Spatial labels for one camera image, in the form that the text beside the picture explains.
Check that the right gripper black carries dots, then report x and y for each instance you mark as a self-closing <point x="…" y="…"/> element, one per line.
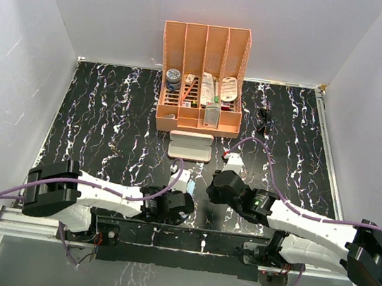
<point x="212" y="191"/>

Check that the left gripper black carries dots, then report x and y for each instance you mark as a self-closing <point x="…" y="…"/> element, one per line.
<point x="170" y="192"/>

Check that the blue cleaning cloth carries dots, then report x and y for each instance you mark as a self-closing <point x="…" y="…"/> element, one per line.
<point x="191" y="187"/>

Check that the pink glasses case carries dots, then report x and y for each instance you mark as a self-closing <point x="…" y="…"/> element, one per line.
<point x="190" y="146"/>

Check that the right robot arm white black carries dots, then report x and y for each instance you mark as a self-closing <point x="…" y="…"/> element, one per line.
<point x="299" y="237"/>

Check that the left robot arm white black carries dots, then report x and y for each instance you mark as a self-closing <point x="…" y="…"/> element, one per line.
<point x="64" y="192"/>

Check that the black sunglasses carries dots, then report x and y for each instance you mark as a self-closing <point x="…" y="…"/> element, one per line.
<point x="265" y="124"/>

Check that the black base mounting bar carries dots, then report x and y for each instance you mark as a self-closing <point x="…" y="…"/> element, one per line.
<point x="117" y="239"/>

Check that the grey white small box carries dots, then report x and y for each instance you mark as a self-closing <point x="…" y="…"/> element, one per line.
<point x="211" y="115"/>

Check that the white tube package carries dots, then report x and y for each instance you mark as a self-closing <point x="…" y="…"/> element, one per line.
<point x="207" y="89"/>

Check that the oval beige tag package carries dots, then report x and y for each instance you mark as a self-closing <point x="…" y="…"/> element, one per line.
<point x="229" y="89"/>

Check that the red pencil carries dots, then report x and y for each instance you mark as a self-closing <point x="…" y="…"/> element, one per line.
<point x="189" y="89"/>

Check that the small white card box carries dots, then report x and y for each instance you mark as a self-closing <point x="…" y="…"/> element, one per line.
<point x="189" y="79"/>

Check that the blue white round tin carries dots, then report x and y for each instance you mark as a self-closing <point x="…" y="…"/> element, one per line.
<point x="173" y="79"/>

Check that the orange desk organizer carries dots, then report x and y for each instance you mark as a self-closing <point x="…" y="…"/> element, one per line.
<point x="193" y="49"/>

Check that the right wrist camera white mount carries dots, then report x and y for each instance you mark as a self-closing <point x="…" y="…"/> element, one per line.
<point x="233" y="162"/>

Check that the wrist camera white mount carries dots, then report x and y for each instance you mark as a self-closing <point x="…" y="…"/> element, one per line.
<point x="179" y="179"/>
<point x="233" y="162"/>

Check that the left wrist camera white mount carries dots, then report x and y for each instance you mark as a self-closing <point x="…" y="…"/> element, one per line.
<point x="179" y="179"/>

